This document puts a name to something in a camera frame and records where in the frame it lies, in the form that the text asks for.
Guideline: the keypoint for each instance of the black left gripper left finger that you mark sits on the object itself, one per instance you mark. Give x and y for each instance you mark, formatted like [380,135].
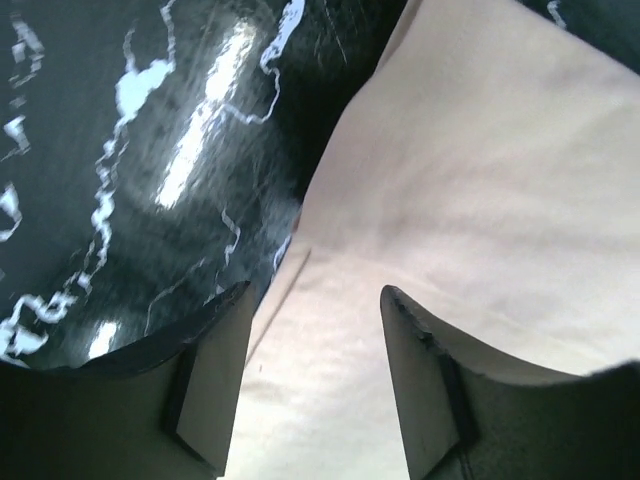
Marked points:
[162,407]

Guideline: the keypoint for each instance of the beige t shirt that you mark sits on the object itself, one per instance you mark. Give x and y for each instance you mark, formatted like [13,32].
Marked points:
[490,170]

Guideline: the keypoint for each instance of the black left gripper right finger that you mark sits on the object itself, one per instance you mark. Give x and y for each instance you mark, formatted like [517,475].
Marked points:
[469,411]

